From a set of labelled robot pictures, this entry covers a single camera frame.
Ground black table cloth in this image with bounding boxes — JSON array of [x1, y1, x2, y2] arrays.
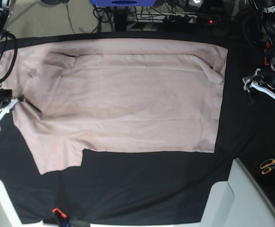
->
[[0, 32, 275, 226]]

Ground red clamp bottom edge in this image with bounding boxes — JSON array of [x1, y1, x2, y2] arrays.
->
[[52, 208, 67, 219]]

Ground red black clamp right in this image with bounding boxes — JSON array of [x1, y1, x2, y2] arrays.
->
[[264, 41, 274, 66]]

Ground blue box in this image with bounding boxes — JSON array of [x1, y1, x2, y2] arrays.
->
[[91, 0, 156, 7]]

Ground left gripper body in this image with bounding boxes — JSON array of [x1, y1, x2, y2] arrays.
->
[[242, 68, 275, 100]]

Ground orange handled scissors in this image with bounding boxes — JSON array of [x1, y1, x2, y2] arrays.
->
[[259, 158, 275, 175]]

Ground white power strip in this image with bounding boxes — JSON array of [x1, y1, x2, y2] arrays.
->
[[127, 11, 197, 23]]

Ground black power strip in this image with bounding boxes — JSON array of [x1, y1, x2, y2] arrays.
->
[[196, 16, 220, 25]]

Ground black table leg post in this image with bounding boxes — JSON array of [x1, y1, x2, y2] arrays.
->
[[113, 7, 128, 32]]

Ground pink T-shirt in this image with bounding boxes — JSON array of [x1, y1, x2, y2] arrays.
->
[[2, 38, 228, 175]]

